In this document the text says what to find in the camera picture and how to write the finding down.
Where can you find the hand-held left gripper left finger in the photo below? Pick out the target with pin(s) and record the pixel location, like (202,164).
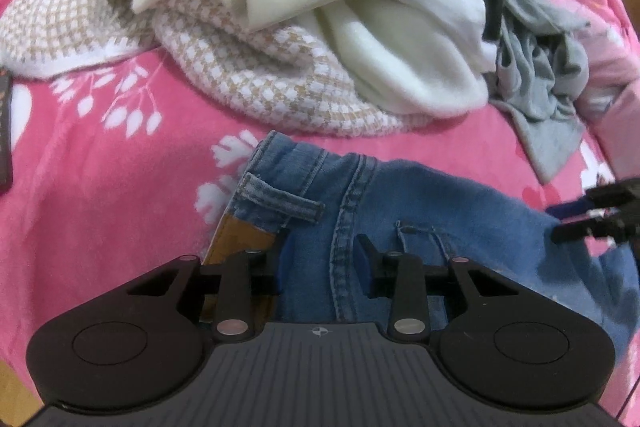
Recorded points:
(260,267)

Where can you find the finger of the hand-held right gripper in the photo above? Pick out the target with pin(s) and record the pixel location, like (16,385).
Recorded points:
(610,199)
(610,227)

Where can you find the grey garment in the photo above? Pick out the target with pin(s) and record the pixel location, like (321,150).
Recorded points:
(540,82)

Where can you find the black smartphone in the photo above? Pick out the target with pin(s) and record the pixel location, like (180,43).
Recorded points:
(5,132)

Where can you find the pink floral blanket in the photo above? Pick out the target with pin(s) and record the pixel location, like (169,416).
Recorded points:
(100,207)

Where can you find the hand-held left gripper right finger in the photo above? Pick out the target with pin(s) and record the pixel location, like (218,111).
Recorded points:
(367,267)

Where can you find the blue denim jeans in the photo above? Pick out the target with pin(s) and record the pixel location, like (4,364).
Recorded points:
(450,207)

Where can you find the beige white houndstooth sweater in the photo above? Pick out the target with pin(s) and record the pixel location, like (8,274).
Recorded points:
(250,77)

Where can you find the pink floral quilt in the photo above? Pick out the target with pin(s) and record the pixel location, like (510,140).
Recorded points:
(590,7)

